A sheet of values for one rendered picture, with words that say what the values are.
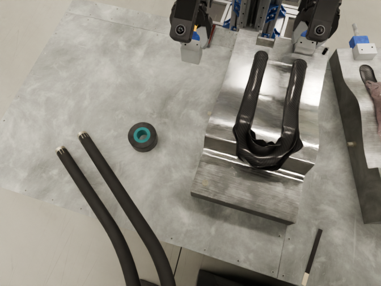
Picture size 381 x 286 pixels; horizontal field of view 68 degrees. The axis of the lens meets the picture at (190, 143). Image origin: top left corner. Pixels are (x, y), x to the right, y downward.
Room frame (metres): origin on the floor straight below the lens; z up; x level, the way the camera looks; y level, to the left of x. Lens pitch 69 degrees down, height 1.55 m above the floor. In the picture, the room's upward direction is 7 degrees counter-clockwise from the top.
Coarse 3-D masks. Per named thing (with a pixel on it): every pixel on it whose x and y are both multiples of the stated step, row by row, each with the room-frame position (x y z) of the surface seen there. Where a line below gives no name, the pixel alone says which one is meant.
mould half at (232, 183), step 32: (256, 32) 0.58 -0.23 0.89; (288, 64) 0.46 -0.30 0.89; (320, 64) 0.44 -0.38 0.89; (224, 96) 0.37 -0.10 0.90; (224, 128) 0.27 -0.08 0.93; (256, 128) 0.26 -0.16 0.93; (224, 160) 0.21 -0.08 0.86; (288, 160) 0.17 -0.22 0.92; (192, 192) 0.14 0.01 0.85; (224, 192) 0.13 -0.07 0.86; (256, 192) 0.12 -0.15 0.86; (288, 192) 0.11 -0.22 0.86; (288, 224) 0.04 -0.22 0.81
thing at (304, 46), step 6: (306, 30) 0.55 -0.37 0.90; (300, 36) 0.52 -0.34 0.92; (300, 42) 0.50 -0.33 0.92; (306, 42) 0.50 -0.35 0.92; (312, 42) 0.50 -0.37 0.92; (294, 48) 0.50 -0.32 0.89; (300, 48) 0.49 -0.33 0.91; (306, 48) 0.48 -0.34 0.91; (312, 48) 0.48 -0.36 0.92; (306, 54) 0.48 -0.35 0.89
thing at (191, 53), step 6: (192, 36) 0.54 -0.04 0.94; (198, 36) 0.54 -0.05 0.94; (192, 42) 0.51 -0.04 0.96; (198, 42) 0.51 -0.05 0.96; (180, 48) 0.50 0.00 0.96; (186, 48) 0.49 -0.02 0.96; (192, 48) 0.49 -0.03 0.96; (198, 48) 0.49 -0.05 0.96; (186, 54) 0.49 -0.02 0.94; (192, 54) 0.48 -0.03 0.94; (198, 54) 0.48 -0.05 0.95; (186, 60) 0.49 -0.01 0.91; (192, 60) 0.48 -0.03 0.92; (198, 60) 0.48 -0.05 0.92
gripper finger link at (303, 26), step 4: (300, 24) 0.51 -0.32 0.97; (304, 24) 0.51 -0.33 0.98; (296, 28) 0.52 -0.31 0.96; (300, 28) 0.51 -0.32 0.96; (304, 28) 0.51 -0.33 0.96; (296, 32) 0.51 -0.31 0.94; (300, 32) 0.51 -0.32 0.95; (292, 36) 0.52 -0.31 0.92; (296, 36) 0.51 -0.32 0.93; (292, 40) 0.52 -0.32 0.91; (296, 40) 0.51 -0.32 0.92
